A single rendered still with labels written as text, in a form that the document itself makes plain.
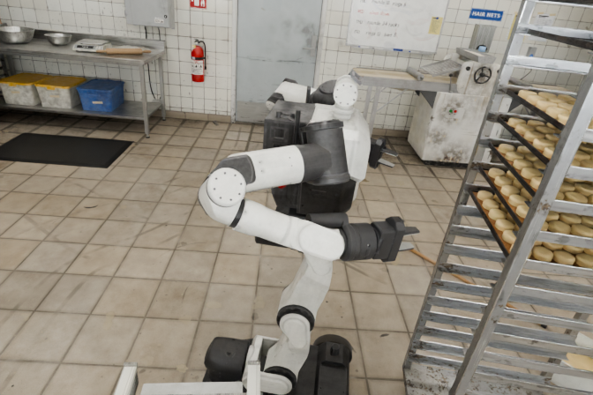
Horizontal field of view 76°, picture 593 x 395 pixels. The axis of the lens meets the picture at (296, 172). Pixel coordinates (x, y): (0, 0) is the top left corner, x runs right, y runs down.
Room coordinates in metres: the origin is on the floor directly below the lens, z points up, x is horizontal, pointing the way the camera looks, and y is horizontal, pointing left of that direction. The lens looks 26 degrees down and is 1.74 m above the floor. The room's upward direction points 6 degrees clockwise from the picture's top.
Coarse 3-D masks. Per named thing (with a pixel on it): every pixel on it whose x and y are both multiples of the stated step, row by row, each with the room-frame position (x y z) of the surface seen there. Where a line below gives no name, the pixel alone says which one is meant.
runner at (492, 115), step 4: (492, 112) 1.22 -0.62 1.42; (496, 112) 1.22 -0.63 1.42; (500, 112) 1.22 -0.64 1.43; (488, 116) 1.23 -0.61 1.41; (492, 116) 1.22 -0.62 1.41; (496, 116) 1.22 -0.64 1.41; (500, 116) 1.22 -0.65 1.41; (504, 116) 1.22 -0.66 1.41; (508, 116) 1.22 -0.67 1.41; (512, 116) 1.22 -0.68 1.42; (516, 116) 1.22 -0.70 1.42; (520, 116) 1.22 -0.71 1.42; (524, 116) 1.22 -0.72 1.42; (528, 116) 1.21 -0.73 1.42; (532, 116) 1.21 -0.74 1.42; (536, 116) 1.21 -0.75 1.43; (488, 120) 1.21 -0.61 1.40; (492, 120) 1.21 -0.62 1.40; (496, 120) 1.22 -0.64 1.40; (524, 120) 1.22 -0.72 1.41; (528, 120) 1.21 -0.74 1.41; (536, 120) 1.21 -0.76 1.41; (540, 120) 1.21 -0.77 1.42; (544, 120) 1.21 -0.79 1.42
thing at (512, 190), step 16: (496, 176) 1.14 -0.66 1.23; (512, 176) 1.14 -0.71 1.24; (512, 192) 1.02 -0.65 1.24; (528, 192) 1.03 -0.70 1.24; (512, 208) 0.95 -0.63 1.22; (528, 208) 0.92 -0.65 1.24; (544, 224) 0.85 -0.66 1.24; (560, 224) 0.86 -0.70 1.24; (576, 224) 0.86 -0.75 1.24; (592, 224) 0.88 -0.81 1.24
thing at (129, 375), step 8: (128, 368) 0.57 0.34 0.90; (136, 368) 0.57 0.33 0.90; (120, 376) 0.55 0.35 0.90; (128, 376) 0.55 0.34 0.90; (136, 376) 0.57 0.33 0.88; (120, 384) 0.53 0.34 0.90; (128, 384) 0.53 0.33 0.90; (136, 384) 0.56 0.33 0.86; (120, 392) 0.51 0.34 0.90; (128, 392) 0.51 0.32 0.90
